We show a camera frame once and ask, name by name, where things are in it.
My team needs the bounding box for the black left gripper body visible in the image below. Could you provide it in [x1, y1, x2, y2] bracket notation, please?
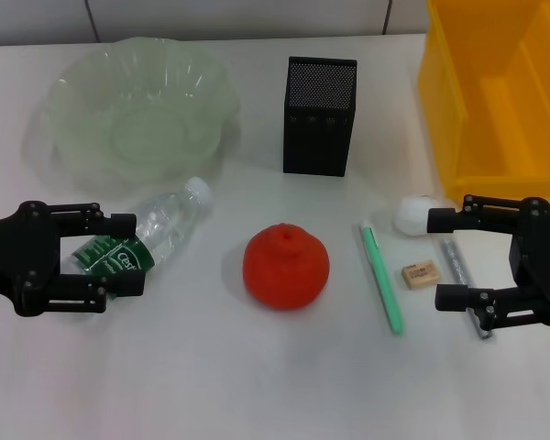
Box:
[0, 200, 61, 318]

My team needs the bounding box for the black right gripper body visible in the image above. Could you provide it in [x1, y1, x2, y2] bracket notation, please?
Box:
[508, 196, 550, 327]

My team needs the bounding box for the silver marker pen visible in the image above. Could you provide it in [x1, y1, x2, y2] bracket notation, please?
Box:
[441, 237, 493, 340]

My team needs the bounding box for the white paper ball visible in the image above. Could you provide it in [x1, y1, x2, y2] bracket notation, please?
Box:
[392, 195, 441, 238]

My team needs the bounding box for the beige eraser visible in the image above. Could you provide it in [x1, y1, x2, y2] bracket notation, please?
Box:
[400, 258, 443, 291]

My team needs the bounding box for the clear green-label water bottle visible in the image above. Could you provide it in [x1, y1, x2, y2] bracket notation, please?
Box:
[67, 177, 214, 302]

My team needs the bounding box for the green pen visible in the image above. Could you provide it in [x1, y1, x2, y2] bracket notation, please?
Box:
[358, 219, 405, 336]

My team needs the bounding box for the orange fruit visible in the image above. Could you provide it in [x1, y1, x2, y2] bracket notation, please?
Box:
[242, 222, 331, 312]

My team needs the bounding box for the green glass fruit plate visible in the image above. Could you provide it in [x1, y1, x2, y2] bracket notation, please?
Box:
[25, 37, 242, 196]

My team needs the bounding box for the black mesh pen holder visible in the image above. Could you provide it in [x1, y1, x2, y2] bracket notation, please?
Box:
[282, 56, 358, 178]

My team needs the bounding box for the yellow plastic bin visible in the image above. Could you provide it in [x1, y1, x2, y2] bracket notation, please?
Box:
[415, 0, 550, 202]

